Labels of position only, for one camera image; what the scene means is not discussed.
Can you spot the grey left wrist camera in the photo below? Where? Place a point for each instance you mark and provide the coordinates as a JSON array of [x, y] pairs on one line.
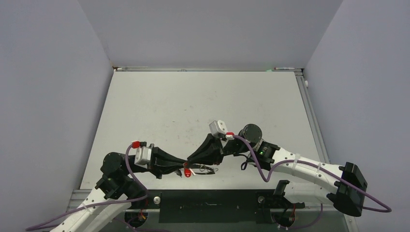
[[143, 152]]

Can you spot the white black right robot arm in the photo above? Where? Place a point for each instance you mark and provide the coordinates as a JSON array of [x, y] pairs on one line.
[[342, 186]]

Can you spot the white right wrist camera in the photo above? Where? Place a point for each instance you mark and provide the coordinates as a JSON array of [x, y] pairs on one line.
[[218, 129]]

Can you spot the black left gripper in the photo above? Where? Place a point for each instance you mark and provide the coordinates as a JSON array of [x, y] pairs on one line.
[[160, 159]]

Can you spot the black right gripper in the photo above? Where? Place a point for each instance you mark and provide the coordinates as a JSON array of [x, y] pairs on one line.
[[212, 145]]

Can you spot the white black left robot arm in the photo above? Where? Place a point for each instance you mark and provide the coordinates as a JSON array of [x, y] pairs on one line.
[[119, 189]]

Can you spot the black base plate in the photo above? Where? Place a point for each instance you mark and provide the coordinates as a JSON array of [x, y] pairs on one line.
[[214, 206]]

